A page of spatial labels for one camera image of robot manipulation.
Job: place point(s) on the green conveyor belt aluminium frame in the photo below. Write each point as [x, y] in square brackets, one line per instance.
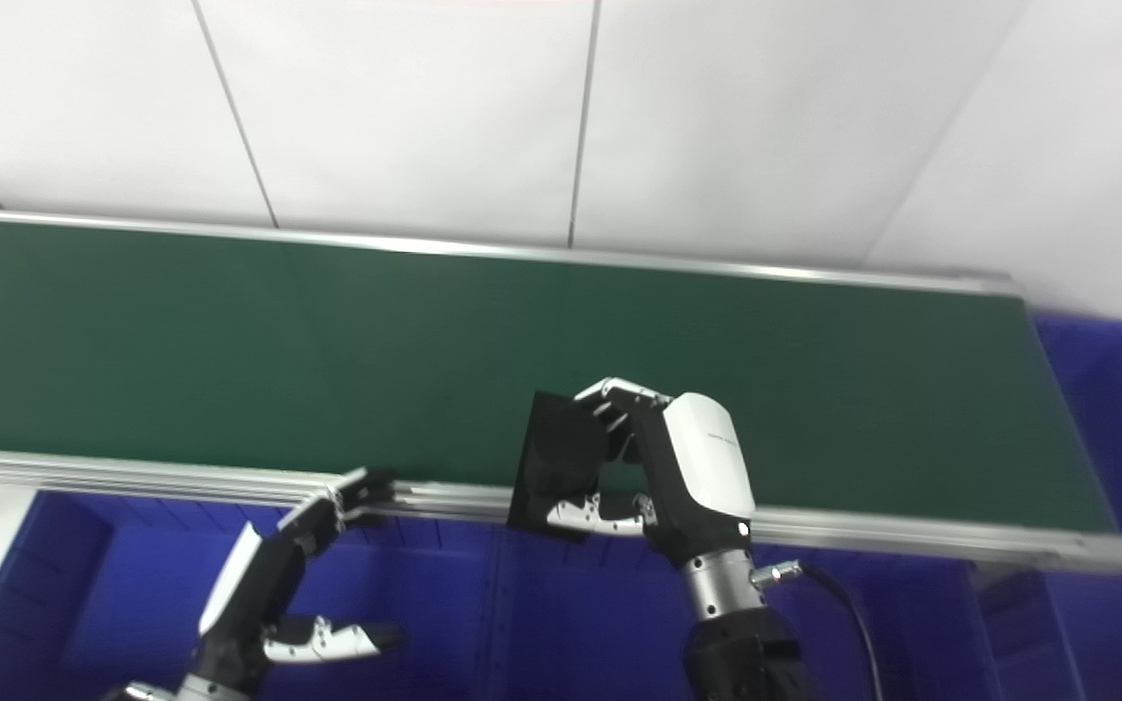
[327, 350]

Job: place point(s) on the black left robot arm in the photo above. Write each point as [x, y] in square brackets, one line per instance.
[181, 691]

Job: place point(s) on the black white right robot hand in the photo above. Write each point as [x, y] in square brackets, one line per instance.
[702, 467]

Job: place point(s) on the black block with cylinder part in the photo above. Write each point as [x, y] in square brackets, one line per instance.
[556, 458]

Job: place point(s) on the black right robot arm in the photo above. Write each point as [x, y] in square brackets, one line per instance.
[731, 633]

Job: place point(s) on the blue plastic bin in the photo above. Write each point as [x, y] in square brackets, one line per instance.
[1116, 467]
[113, 584]
[912, 633]

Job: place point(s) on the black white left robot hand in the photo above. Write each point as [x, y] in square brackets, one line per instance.
[249, 604]

